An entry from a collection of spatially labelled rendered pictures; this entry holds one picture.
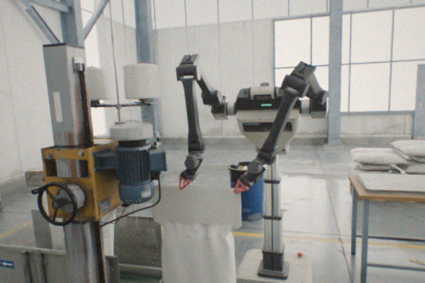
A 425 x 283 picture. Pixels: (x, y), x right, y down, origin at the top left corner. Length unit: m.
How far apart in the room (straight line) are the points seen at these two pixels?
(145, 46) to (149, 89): 9.03
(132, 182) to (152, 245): 1.00
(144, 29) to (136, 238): 8.76
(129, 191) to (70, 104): 0.42
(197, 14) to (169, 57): 1.52
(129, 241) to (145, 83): 1.28
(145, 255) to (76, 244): 0.89
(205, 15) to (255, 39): 1.66
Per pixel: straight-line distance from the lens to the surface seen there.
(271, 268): 2.45
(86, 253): 1.58
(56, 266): 2.08
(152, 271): 2.32
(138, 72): 1.49
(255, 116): 1.97
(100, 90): 1.64
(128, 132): 1.35
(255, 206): 3.98
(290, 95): 1.45
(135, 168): 1.40
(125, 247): 2.45
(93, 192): 1.45
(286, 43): 9.66
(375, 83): 9.74
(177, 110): 10.31
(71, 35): 7.82
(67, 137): 1.46
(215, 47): 9.97
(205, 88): 1.78
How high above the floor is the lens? 1.54
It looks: 9 degrees down
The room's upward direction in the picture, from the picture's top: 2 degrees counter-clockwise
